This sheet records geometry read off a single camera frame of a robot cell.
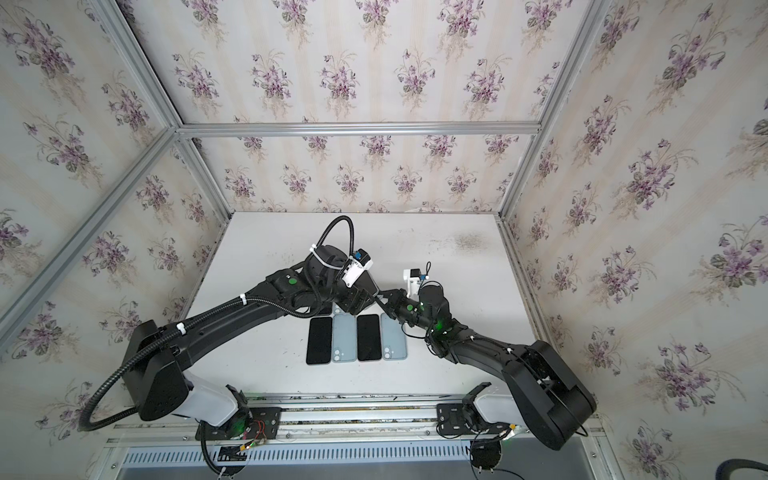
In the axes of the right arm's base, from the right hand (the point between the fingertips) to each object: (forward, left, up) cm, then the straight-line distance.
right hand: (367, 298), depth 78 cm
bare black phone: (-6, +15, -17) cm, 23 cm away
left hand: (+3, 0, +1) cm, 3 cm away
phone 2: (-4, -7, -18) cm, 19 cm away
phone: (-3, +8, -17) cm, 19 cm away
